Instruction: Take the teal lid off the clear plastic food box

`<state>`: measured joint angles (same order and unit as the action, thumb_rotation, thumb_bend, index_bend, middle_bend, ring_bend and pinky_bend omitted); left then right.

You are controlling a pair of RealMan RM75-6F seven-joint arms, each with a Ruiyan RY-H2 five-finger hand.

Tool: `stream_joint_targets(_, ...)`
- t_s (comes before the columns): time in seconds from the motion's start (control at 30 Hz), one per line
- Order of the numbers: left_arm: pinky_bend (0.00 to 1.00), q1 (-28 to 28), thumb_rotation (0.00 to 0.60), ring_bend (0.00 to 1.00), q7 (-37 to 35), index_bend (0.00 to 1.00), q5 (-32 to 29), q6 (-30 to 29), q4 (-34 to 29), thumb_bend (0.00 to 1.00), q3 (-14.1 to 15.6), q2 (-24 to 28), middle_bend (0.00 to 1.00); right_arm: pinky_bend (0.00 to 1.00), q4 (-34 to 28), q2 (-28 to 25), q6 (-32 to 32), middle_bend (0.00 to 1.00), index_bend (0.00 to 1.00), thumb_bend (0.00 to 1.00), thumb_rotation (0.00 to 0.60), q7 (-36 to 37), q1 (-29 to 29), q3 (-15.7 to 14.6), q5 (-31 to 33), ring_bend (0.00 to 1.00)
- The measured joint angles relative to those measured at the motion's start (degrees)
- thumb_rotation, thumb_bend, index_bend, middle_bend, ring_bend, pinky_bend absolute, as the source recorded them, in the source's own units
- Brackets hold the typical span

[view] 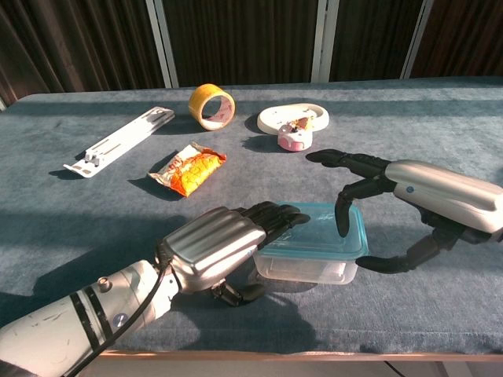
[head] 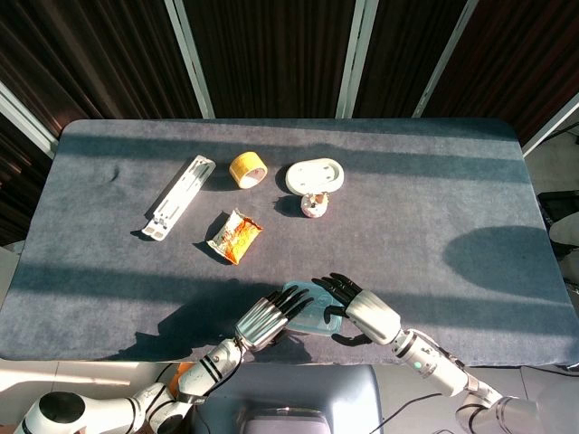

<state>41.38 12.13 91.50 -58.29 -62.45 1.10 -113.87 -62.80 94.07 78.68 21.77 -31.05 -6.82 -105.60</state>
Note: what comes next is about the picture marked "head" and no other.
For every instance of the yellow tape roll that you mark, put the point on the yellow tape roll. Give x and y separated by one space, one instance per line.
248 170

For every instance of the orange device on floor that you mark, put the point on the orange device on floor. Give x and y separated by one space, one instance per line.
177 377

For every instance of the teal plastic container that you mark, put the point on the teal plastic container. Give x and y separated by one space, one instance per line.
312 309

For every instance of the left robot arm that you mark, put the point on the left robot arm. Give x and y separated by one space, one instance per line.
149 393

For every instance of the white folding stand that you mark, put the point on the white folding stand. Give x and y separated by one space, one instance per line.
178 196

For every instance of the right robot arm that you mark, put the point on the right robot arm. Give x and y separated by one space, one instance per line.
457 380

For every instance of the grey blue table mat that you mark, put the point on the grey blue table mat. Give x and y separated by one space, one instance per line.
289 203

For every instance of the orange white snack packet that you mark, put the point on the orange white snack packet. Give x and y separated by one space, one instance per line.
235 237

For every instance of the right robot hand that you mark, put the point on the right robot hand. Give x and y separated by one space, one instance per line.
364 312

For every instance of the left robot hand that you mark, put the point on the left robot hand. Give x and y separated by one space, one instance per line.
267 318

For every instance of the white oval dish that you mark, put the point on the white oval dish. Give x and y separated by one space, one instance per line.
315 175

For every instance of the small pink white toy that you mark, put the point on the small pink white toy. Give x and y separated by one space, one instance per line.
314 205

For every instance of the robot torso base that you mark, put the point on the robot torso base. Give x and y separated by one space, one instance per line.
307 398

